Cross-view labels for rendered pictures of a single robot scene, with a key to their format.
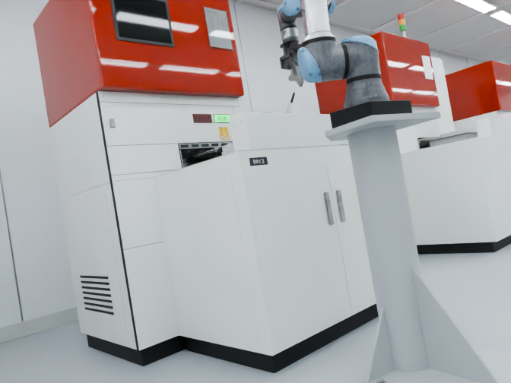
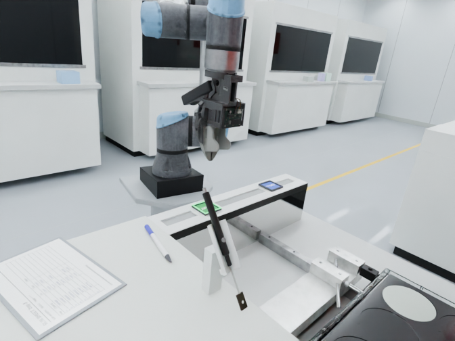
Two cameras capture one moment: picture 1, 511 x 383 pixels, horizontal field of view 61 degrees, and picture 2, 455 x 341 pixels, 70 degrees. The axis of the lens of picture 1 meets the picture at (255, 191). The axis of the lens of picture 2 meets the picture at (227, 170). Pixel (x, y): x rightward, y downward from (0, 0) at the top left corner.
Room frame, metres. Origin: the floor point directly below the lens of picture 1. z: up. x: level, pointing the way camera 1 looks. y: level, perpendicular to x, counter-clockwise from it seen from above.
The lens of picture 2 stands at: (2.64, -0.27, 1.36)
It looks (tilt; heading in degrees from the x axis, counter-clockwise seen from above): 21 degrees down; 177
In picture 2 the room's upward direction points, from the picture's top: 6 degrees clockwise
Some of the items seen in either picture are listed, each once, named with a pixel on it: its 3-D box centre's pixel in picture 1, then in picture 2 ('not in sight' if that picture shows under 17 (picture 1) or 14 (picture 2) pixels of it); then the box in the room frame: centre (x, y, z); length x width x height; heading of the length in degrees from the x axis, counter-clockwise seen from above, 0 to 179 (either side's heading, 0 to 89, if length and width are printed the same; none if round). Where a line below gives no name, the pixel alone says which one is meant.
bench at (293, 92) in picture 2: not in sight; (286, 72); (-3.31, 0.89, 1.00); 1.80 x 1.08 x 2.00; 132
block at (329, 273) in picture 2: not in sight; (328, 273); (2.04, 0.02, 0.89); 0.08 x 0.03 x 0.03; 42
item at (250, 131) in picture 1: (289, 132); (237, 218); (1.81, -0.18, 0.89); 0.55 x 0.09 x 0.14; 132
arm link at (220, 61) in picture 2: (289, 36); (223, 61); (1.90, -0.26, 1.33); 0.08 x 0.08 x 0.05
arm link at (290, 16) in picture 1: (294, 8); (213, 24); (1.80, -0.29, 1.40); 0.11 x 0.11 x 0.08; 5
